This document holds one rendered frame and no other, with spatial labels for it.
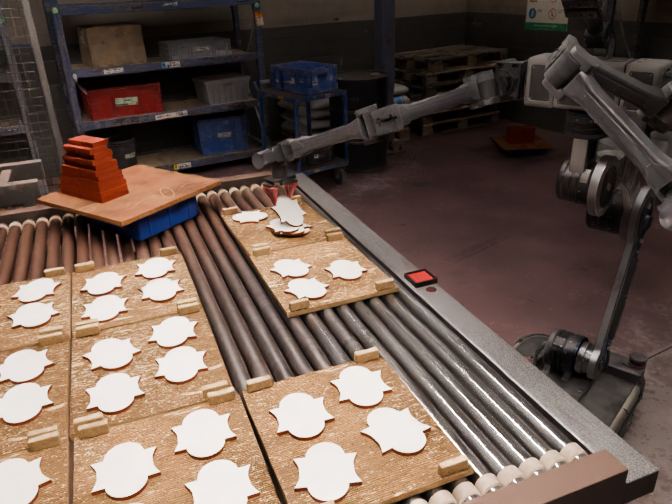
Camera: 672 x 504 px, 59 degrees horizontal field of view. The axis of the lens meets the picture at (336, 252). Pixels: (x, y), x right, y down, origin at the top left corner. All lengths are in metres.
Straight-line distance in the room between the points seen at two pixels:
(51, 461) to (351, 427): 0.60
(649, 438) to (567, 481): 1.69
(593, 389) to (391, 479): 1.59
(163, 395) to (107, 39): 4.74
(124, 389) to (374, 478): 0.62
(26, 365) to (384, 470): 0.92
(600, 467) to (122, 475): 0.89
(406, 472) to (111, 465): 0.57
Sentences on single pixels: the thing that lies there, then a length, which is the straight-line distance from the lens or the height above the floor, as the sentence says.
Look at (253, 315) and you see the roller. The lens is 1.71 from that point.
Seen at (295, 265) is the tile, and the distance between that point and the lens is 1.91.
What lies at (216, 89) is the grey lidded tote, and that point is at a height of 0.79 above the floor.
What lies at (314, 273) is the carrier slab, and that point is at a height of 0.94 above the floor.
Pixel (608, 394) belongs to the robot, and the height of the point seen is 0.24.
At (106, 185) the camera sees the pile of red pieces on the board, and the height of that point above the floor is 1.10.
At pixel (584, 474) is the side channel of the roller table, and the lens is 1.24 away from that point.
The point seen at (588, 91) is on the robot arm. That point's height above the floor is 1.53.
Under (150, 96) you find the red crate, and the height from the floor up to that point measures 0.80.
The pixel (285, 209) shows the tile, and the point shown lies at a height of 1.02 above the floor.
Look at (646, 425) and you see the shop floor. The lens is 2.95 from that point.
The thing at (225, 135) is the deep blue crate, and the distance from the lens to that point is 6.26.
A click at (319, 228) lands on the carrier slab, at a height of 0.94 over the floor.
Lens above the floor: 1.80
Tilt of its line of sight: 25 degrees down
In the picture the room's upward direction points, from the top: 2 degrees counter-clockwise
